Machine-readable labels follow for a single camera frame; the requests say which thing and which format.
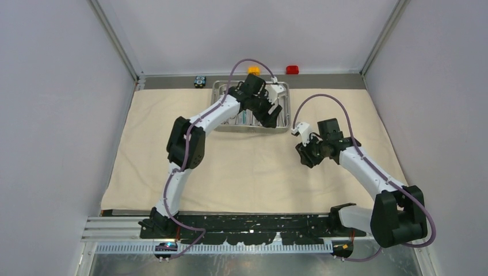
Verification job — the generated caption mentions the steel tray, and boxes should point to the steel tray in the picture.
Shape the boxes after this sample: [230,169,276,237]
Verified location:
[211,83,254,126]
[246,82,290,129]

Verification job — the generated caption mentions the right steel tray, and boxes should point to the right steel tray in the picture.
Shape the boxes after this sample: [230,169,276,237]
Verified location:
[246,82,290,129]

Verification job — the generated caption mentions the red button block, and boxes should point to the red button block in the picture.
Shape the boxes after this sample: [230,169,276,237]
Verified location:
[285,65,300,75]

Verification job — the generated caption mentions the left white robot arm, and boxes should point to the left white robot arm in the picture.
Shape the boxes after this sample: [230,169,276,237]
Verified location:
[139,74,287,239]

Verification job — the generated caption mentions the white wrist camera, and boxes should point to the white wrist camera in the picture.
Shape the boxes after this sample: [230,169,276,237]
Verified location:
[291,122,312,147]
[267,76,285,106]

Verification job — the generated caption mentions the small blue owl toy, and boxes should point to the small blue owl toy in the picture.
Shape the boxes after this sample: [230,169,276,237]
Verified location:
[194,75,207,89]

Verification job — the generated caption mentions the green white packet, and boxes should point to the green white packet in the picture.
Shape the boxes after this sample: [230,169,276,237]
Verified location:
[238,110,248,125]

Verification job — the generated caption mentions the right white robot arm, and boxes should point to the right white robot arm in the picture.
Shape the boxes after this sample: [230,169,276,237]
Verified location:
[291,118,428,248]

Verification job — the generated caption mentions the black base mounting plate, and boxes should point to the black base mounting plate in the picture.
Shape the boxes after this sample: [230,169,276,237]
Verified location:
[138,214,367,246]

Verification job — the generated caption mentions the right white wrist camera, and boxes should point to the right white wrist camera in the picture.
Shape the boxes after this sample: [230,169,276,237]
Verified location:
[291,122,312,147]

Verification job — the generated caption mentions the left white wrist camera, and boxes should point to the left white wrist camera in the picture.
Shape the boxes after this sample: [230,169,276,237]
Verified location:
[267,76,285,106]

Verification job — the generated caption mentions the left steel tray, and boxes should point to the left steel tray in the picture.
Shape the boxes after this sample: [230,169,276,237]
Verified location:
[211,83,254,126]

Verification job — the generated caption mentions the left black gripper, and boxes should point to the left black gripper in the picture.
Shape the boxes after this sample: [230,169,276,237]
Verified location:
[250,90,283,128]

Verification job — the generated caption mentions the yellow button block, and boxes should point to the yellow button block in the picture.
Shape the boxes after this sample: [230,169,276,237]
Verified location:
[247,66,261,76]

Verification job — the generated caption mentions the beige cloth wrap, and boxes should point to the beige cloth wrap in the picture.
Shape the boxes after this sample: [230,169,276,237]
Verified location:
[101,89,405,213]

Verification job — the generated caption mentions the wire mesh steel basket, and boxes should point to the wire mesh steel basket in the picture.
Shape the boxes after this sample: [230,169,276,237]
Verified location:
[215,81,291,134]

